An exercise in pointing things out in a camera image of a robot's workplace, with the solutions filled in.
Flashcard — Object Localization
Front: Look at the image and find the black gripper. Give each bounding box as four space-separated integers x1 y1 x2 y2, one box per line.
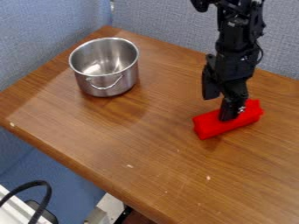
202 38 260 122

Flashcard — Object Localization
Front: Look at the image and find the red plastic block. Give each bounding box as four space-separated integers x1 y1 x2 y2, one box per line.
191 98 266 141

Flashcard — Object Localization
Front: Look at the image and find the stainless steel pot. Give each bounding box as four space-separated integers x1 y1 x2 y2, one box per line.
69 38 139 97

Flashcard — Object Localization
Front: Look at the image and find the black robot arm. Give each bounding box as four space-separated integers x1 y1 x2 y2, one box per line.
191 0 267 122

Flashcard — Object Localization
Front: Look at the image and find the white appliance with black part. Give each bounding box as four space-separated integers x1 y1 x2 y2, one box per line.
0 184 60 224

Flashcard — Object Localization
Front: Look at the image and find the white table leg bracket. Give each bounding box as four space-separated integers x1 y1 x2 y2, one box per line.
84 193 125 224

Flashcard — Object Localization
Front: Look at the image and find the black cable loop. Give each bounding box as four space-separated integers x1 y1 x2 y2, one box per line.
0 179 53 224

